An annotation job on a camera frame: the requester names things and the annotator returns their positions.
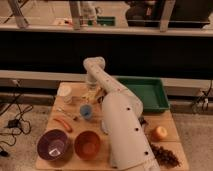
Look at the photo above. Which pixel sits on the black power adapter with cables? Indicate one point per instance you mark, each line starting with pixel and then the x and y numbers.
pixel 18 125

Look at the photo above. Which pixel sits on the black binder clip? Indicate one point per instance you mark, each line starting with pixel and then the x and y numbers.
pixel 100 100

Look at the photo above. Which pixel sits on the green plastic tray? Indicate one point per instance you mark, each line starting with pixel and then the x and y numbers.
pixel 150 91

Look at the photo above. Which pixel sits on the metal spoon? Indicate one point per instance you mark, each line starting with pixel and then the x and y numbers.
pixel 73 117

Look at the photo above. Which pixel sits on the purple bowl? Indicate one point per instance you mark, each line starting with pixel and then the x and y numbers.
pixel 53 145

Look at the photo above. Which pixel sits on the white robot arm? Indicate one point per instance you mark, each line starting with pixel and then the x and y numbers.
pixel 121 110

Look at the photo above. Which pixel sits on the blue cup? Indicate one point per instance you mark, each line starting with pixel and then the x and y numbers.
pixel 86 111

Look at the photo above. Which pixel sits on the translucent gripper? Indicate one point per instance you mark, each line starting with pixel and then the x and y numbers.
pixel 91 83

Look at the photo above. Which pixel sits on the orange carrot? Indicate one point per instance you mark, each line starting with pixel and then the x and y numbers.
pixel 66 126

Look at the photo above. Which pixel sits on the brown grape bunch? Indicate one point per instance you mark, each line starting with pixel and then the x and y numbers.
pixel 165 157

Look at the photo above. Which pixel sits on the orange bowl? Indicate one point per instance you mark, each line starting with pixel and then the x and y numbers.
pixel 87 145

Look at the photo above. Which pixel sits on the black handled brush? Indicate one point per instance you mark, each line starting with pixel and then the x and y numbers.
pixel 143 122

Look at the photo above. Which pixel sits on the green box in background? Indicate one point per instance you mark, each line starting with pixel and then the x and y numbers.
pixel 106 20

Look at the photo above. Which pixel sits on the yellow banana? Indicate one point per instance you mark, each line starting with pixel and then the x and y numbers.
pixel 92 95

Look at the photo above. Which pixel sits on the orange apple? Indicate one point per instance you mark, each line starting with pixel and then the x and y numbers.
pixel 159 133

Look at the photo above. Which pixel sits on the blue grey cloth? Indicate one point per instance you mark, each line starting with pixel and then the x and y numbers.
pixel 103 127

